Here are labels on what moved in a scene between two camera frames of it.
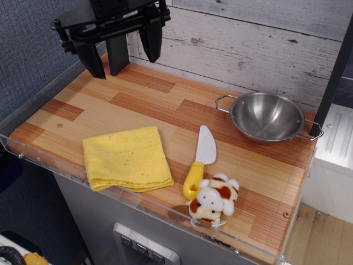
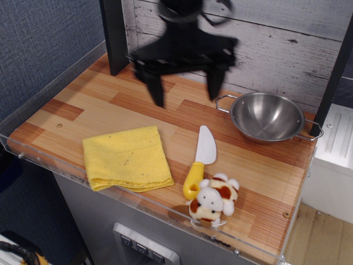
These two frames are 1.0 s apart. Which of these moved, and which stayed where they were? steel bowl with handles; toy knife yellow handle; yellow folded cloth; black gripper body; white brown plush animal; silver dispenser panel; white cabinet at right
Moved: black gripper body
Stayed: toy knife yellow handle; white brown plush animal; yellow folded cloth; white cabinet at right; steel bowl with handles; silver dispenser panel
